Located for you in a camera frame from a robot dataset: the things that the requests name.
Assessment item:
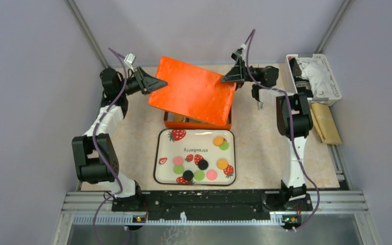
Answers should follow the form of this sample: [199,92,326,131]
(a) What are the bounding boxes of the tan paper bag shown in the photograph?
[310,103,342,145]

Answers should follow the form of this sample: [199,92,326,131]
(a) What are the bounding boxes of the green sandwich cookie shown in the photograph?
[193,170,205,181]
[219,141,230,151]
[173,165,185,175]

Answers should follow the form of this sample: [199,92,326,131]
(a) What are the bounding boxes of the white strawberry print tray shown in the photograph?
[153,129,237,186]

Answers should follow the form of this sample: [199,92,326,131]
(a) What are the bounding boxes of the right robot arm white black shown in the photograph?
[221,48,313,210]

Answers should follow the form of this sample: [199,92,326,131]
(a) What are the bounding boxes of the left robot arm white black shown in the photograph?
[71,67,168,211]

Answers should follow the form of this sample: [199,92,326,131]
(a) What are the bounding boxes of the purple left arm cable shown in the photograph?
[91,47,131,245]

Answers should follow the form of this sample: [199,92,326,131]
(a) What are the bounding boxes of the white plastic basket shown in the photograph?
[284,54,342,106]

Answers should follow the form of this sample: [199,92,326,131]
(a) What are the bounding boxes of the orange cookie box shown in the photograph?
[163,110,232,130]

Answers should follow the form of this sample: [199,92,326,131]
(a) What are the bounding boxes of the pink sandwich cookie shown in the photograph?
[173,156,184,166]
[206,170,218,181]

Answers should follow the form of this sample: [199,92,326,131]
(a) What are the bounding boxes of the white crumpled cloth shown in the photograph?
[297,57,335,97]

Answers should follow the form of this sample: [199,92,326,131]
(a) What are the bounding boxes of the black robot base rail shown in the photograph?
[112,189,313,221]

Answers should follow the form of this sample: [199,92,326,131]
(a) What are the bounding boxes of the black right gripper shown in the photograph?
[217,58,261,92]

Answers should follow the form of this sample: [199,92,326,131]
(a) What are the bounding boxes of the yellow round biscuit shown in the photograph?
[173,114,184,122]
[216,158,229,170]
[213,136,225,146]

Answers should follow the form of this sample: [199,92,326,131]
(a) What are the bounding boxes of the aluminium frame rail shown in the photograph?
[54,189,381,244]

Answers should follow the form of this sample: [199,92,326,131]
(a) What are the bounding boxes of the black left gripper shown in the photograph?
[118,66,168,95]

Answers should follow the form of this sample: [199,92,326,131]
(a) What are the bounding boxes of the orange box lid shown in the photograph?
[149,56,236,126]

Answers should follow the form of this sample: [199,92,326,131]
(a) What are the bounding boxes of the black sandwich cookie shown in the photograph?
[198,159,209,170]
[182,170,194,182]

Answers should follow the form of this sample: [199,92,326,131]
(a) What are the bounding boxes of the black cloth in basket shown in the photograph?
[288,58,314,98]

